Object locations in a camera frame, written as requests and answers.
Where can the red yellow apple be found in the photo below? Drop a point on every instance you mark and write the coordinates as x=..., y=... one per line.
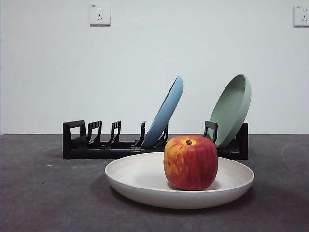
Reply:
x=190, y=164

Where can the pale cream yellow plate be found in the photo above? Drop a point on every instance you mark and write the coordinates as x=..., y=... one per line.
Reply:
x=140, y=178

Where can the blue plate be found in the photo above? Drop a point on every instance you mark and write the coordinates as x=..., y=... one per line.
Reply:
x=164, y=113

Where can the green plate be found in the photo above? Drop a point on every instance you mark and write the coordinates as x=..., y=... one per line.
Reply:
x=229, y=108

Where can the black plate rack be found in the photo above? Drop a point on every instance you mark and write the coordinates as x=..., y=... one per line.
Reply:
x=87, y=153

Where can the white wall socket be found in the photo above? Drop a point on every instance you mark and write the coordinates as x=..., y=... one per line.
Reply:
x=100, y=14
x=301, y=15

